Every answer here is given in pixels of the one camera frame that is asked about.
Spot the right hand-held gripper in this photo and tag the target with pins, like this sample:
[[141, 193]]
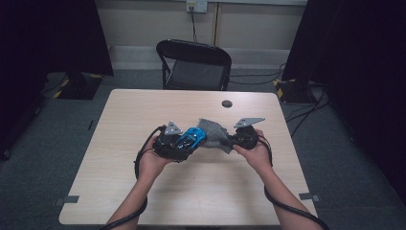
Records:
[[247, 139]]

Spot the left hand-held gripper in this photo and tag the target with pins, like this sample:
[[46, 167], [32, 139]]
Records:
[[166, 147]]

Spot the blue toy car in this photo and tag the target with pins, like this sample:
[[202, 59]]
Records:
[[193, 137]]

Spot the grey terry cloth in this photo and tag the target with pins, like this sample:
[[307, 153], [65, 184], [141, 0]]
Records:
[[215, 135]]

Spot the person's right hand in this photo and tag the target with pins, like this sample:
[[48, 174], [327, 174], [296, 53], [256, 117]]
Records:
[[258, 156]]

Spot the person's left hand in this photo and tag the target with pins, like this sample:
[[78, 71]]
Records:
[[151, 166]]

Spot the dark round table grommet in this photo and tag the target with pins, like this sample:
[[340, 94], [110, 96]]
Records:
[[227, 103]]

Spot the black stand base, yellow tape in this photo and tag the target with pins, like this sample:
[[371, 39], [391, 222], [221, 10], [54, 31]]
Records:
[[293, 92], [79, 87]]

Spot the grey tape piece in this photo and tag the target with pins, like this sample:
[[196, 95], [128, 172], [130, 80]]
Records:
[[68, 200], [308, 196]]

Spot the black folding chair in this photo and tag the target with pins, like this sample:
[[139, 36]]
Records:
[[194, 64]]

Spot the black curtain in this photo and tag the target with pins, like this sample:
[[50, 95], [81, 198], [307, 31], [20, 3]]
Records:
[[48, 38], [360, 64]]

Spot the white wall socket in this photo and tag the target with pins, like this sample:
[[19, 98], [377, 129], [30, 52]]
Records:
[[197, 5]]

